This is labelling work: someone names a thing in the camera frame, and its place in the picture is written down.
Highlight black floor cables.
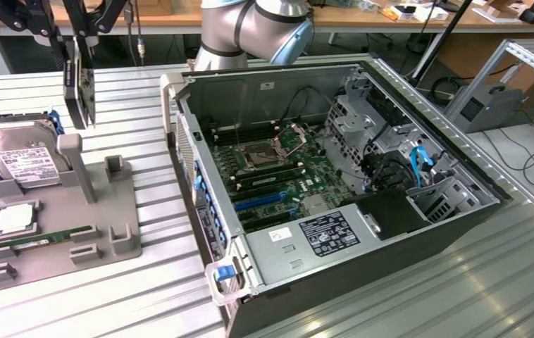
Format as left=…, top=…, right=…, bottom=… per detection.
left=497, top=128, right=534, bottom=212

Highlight black tripod pole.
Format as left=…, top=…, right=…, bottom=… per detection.
left=410, top=0, right=475, bottom=82

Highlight green RAM stick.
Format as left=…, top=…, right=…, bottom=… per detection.
left=0, top=227, right=92, bottom=251

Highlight metal disk bay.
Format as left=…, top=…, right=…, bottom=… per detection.
left=406, top=175, right=501, bottom=226

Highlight blue expansion slot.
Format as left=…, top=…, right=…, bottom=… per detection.
left=232, top=192, right=290, bottom=212

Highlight grey box device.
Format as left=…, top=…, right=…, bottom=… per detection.
left=457, top=85, right=534, bottom=134

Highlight black plastic shroud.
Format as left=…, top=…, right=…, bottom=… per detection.
left=342, top=189, right=435, bottom=242

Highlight open black PC case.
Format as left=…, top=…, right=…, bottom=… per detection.
left=159, top=52, right=515, bottom=338

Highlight thin black looped wire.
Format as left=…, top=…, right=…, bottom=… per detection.
left=280, top=86, right=332, bottom=124

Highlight white cardboard box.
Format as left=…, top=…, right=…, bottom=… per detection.
left=388, top=4, right=450, bottom=21

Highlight green motherboard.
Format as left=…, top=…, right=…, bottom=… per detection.
left=203, top=121, right=358, bottom=233

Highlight silver perforated drive cage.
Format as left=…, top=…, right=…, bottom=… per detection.
left=323, top=93, right=418, bottom=187

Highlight black wire bundle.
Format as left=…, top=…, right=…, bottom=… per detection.
left=360, top=151, right=418, bottom=191

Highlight CPU socket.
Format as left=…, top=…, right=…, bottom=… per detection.
left=240, top=142, right=282, bottom=170

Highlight grey plastic parts rack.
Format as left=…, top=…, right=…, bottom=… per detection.
left=0, top=133, right=144, bottom=296

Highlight silver CPU chip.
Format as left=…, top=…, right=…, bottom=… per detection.
left=0, top=204, right=33, bottom=234

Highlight metal socket cover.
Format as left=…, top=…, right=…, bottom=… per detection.
left=271, top=123, right=315, bottom=156

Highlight coiled black cable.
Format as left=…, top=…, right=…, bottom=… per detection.
left=431, top=75, right=470, bottom=106

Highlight black expansion slot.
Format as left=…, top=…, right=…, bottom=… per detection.
left=238, top=209, right=296, bottom=226

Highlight flat white package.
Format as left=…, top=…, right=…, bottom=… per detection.
left=471, top=5, right=525, bottom=25

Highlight grey power supply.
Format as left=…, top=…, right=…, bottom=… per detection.
left=243, top=204, right=383, bottom=286

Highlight black desk device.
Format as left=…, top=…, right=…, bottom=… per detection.
left=518, top=0, right=534, bottom=24

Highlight silver hard disk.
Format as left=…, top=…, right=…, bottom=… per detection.
left=0, top=119, right=73, bottom=184

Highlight graphics card with black cooler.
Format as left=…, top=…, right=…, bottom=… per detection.
left=61, top=37, right=100, bottom=130

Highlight hanging cable with connector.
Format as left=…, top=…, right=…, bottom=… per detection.
left=125, top=0, right=149, bottom=67

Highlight socket locking lever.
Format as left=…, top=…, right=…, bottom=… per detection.
left=234, top=118, right=246, bottom=153

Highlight blue SATA wire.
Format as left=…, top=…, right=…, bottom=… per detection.
left=407, top=146, right=435, bottom=189

